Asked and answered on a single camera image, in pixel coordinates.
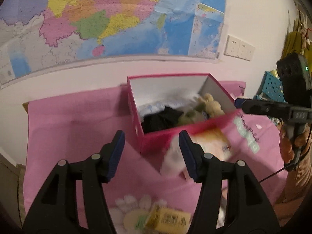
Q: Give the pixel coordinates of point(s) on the yellow hanging cloth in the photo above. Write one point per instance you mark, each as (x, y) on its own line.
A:
(292, 43)

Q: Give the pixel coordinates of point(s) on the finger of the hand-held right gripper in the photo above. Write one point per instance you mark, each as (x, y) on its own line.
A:
(263, 107)

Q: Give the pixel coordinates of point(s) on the person's right hand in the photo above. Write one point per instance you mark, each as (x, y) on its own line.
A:
(286, 146)

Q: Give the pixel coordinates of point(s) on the yellow tissue packet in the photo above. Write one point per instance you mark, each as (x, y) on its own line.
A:
(168, 219)

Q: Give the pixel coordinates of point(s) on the blue plastic basket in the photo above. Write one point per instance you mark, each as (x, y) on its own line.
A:
(270, 87)

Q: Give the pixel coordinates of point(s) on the person's right forearm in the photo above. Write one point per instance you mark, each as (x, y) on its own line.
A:
(297, 190)

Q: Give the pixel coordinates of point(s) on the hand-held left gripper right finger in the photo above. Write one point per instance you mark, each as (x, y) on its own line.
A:
(187, 156)

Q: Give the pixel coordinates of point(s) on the beige teddy bear plush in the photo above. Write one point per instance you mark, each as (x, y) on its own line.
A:
(212, 104)

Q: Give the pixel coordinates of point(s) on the green frog plush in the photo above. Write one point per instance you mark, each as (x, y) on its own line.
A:
(190, 117)

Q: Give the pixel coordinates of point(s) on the pink cardboard box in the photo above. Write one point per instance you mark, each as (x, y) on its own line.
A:
(158, 139)

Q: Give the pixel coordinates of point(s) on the white wall socket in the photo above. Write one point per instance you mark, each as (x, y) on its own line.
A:
(246, 51)
(232, 45)

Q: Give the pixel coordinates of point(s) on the pink printed blanket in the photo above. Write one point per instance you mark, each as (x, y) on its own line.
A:
(73, 126)

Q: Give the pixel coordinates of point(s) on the colourful wall map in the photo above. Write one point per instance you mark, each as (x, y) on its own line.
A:
(97, 24)

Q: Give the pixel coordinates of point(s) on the black cloth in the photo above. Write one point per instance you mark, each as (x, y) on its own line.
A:
(160, 119)

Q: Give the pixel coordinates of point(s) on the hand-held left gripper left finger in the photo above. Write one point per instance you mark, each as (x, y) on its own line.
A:
(117, 151)

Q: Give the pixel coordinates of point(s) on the pastel tissue pack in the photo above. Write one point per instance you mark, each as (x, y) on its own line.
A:
(214, 141)

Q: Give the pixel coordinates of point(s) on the small white soft pack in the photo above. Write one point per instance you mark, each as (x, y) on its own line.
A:
(151, 107)

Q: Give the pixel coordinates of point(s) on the hanging beige plush toy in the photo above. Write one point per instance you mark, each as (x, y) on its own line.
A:
(304, 29)

